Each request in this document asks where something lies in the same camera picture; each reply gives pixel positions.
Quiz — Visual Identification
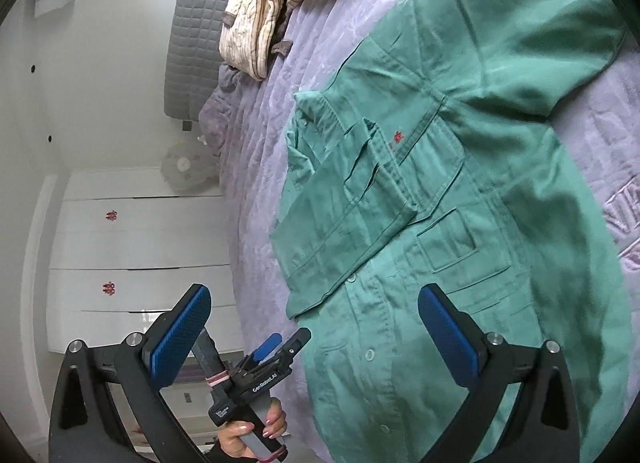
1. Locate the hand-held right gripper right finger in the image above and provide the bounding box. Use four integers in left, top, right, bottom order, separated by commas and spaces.
417, 284, 581, 463

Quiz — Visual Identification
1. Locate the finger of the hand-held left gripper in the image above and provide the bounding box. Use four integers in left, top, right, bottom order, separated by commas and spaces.
251, 334, 284, 362
279, 327, 312, 358

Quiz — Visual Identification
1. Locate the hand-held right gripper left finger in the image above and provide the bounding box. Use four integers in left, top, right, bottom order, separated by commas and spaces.
48, 283, 212, 463

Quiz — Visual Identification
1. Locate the green button-up shirt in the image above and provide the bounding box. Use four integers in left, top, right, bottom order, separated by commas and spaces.
270, 0, 633, 463

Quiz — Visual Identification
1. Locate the person's left forearm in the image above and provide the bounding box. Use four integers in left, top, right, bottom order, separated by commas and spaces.
202, 443, 236, 463

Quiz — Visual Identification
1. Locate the person's left hand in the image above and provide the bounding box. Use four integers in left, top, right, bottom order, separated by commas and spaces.
218, 400, 289, 461

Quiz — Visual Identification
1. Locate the white wardrobe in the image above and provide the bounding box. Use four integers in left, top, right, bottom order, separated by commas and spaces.
47, 168, 246, 444

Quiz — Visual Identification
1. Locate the white standing fan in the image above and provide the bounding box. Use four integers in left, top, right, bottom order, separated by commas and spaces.
161, 143, 221, 194

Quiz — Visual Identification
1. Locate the grey cloth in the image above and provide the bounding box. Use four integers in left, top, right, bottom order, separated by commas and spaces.
217, 65, 251, 94

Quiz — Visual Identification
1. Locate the lilac plush blanket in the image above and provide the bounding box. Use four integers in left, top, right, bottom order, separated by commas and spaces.
197, 0, 640, 463

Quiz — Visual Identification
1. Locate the grey quilted headboard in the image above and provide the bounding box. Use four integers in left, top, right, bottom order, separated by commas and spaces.
165, 0, 251, 121

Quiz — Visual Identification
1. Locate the beige striped quilt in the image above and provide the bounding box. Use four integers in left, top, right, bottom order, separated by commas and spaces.
219, 0, 306, 81

